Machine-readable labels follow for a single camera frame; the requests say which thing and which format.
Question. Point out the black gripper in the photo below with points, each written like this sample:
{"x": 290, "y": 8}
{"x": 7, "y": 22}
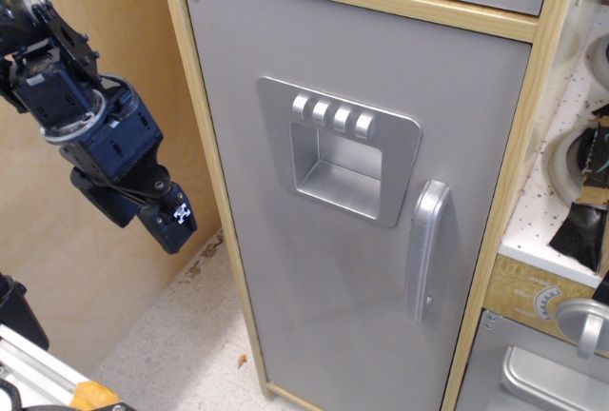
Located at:
{"x": 115, "y": 167}

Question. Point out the grey toy fridge door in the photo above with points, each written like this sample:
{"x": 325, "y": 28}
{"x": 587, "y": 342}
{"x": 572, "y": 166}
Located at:
{"x": 361, "y": 152}

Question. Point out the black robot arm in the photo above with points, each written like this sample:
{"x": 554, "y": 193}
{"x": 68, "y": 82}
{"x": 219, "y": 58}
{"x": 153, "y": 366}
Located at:
{"x": 49, "y": 71}

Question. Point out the black box at left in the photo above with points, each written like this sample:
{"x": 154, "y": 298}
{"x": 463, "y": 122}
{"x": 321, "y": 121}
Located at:
{"x": 17, "y": 315}

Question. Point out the orange tape piece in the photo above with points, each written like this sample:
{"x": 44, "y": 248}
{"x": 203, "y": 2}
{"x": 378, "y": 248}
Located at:
{"x": 91, "y": 395}

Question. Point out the wooden toy kitchen cabinet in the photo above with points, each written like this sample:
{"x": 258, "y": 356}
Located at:
{"x": 540, "y": 32}

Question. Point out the grey oven door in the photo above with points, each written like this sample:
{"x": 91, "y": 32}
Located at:
{"x": 516, "y": 367}

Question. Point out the white speckled toy sink counter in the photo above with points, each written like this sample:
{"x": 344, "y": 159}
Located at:
{"x": 569, "y": 97}

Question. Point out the grey oven knob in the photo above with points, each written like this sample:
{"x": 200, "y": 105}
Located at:
{"x": 585, "y": 323}

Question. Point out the aluminium rail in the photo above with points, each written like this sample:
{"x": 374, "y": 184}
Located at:
{"x": 40, "y": 378}

